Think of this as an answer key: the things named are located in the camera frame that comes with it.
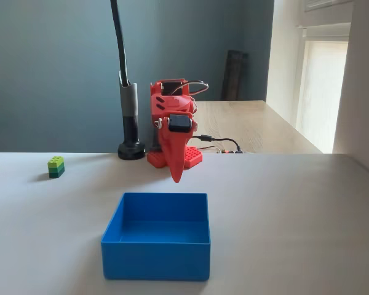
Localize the white window blind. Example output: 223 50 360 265
296 23 354 154

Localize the thin servo cable loop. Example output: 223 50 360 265
172 80 210 96

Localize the small controller board red light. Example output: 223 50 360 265
215 148 253 155

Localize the dark wooden board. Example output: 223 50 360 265
220 49 249 101

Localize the green lego brick stack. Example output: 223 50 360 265
47 155 66 179

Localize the blue plastic box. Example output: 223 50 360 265
100 192 211 281

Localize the black gooseneck stand grey sleeve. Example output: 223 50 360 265
109 0 147 160

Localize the black power cable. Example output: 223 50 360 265
191 134 244 154

